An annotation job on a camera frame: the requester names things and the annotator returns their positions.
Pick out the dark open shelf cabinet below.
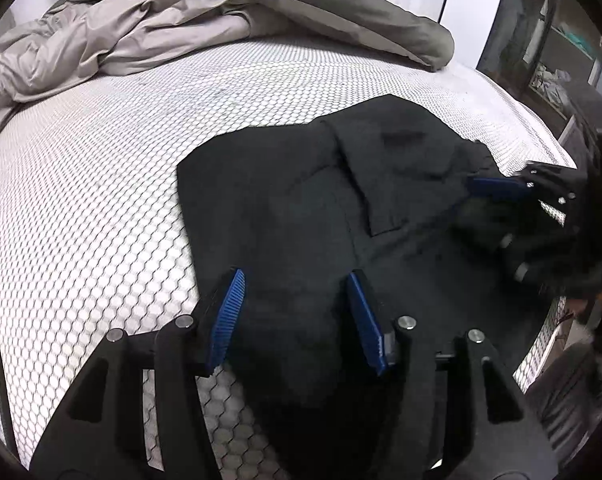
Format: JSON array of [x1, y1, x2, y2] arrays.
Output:
[[476, 0, 602, 121]]

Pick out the dark grey duvet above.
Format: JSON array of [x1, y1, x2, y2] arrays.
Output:
[[51, 0, 456, 72]]

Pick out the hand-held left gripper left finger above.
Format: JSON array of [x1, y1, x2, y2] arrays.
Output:
[[28, 267, 246, 480]]

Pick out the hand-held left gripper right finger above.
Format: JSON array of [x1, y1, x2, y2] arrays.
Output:
[[346, 269, 562, 480]]

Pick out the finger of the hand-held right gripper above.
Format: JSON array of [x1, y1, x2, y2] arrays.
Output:
[[453, 200, 536, 283], [467, 172, 536, 203]]

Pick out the light grey crumpled sheet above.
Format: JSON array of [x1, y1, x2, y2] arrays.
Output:
[[0, 0, 256, 136]]

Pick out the black pants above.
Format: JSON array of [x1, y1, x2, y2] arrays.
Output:
[[176, 93, 564, 480]]

